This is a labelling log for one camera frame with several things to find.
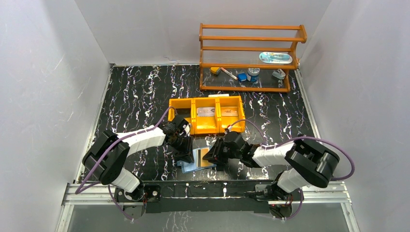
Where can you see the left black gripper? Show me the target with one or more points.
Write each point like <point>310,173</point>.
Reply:
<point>183,148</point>

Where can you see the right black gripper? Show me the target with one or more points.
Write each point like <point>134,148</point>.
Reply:
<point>215,154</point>

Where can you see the blue card holder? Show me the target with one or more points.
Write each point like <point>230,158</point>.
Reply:
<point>191,167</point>

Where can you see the orange credit card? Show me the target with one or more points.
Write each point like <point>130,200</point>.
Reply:
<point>229,111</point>
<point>200,153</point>

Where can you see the yellow three-compartment bin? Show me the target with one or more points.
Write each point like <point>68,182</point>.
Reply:
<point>187,107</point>

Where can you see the orange wooden shelf rack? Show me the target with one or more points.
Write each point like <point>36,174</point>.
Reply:
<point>237,47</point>

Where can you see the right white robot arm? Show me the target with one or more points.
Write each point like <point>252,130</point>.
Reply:
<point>311,163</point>

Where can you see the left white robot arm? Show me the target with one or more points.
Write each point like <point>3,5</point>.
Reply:
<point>106,158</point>

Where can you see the silver credit card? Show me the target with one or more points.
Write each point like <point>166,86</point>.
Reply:
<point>206,111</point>

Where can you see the white rectangular box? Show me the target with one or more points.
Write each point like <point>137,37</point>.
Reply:
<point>218,95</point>

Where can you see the blue small box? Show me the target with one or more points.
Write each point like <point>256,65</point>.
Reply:
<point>242,77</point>

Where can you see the white marker pen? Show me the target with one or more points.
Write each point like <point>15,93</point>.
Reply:
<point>229,73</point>

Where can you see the yellow sponge block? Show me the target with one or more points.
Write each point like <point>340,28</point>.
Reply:
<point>215,70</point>

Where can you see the grey tape dispenser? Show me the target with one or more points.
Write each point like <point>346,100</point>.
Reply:
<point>279,74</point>

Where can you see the blue blister pack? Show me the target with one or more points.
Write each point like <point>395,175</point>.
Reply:
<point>275,58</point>

